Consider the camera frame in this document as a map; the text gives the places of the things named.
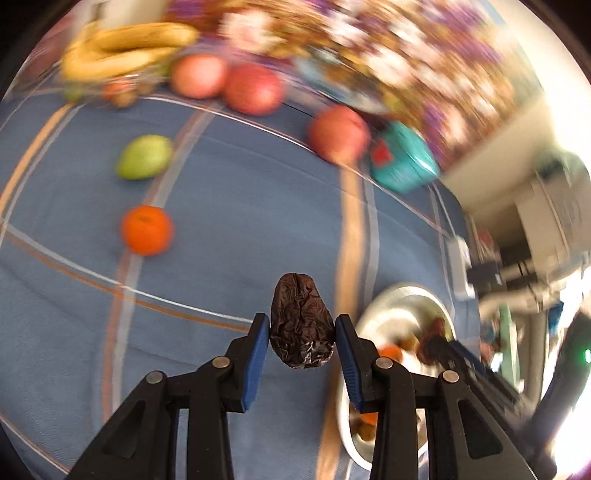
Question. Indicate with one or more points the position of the pale pink apple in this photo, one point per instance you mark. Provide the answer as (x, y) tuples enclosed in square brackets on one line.
[(199, 76)]

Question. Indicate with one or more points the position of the tiny red fruit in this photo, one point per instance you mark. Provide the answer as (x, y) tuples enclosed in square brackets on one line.
[(112, 90)]

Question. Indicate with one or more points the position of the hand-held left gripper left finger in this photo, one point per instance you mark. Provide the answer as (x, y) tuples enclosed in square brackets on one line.
[(258, 360)]

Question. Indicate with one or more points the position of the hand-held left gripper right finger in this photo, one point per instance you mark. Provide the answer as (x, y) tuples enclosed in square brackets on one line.
[(348, 360)]

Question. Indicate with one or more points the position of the teal tin box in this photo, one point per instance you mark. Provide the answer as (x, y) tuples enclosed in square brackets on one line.
[(406, 161)]

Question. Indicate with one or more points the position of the dark dried date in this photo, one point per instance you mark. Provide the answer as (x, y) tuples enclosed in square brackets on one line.
[(300, 323), (431, 330)]

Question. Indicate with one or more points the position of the flower painting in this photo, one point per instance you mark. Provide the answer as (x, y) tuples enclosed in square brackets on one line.
[(392, 55)]

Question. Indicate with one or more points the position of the yellow banana bunch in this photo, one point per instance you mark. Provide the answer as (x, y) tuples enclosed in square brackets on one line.
[(129, 46)]

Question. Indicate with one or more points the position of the small orange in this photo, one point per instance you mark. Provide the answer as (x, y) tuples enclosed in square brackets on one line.
[(390, 353), (369, 418), (147, 230)]

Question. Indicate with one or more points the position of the black charger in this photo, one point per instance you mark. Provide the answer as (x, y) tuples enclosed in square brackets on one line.
[(482, 274)]

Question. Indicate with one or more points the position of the medium red apple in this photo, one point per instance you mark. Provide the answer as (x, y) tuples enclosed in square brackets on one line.
[(255, 89)]

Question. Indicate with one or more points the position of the tiny green fruit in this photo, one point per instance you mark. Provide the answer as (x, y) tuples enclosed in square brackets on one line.
[(71, 92)]

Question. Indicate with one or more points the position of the large red apple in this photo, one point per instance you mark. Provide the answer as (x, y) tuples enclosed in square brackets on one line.
[(339, 134)]

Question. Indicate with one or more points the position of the brown longan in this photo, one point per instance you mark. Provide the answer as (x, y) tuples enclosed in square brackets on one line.
[(364, 432), (408, 342)]

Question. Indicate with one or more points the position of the white chair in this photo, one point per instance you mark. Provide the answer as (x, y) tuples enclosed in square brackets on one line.
[(554, 203)]

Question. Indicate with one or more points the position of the blue plaid tablecloth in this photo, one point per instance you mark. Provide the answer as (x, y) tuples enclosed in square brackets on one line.
[(231, 207)]

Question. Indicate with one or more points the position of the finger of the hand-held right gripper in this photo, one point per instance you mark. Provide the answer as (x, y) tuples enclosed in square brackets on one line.
[(480, 383), (489, 374)]

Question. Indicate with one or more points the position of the green box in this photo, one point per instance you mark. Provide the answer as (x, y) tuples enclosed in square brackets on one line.
[(505, 332)]

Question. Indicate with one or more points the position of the tiny brown fruit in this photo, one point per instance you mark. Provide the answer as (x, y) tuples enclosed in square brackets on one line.
[(126, 98)]

